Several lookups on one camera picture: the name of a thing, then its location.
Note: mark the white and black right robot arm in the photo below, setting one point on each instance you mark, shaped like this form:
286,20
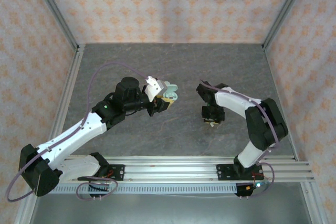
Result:
265,127

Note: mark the aluminium frame leg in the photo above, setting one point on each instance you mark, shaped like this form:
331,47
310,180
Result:
312,205
25,208

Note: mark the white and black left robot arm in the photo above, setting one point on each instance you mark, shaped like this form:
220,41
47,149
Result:
71,134

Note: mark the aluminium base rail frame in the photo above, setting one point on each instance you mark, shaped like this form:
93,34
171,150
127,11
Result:
170,171

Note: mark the mint green earbud charging case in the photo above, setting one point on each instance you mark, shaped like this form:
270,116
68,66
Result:
172,88

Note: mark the aluminium corner post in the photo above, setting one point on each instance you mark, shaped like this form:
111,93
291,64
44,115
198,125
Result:
287,11
55,11

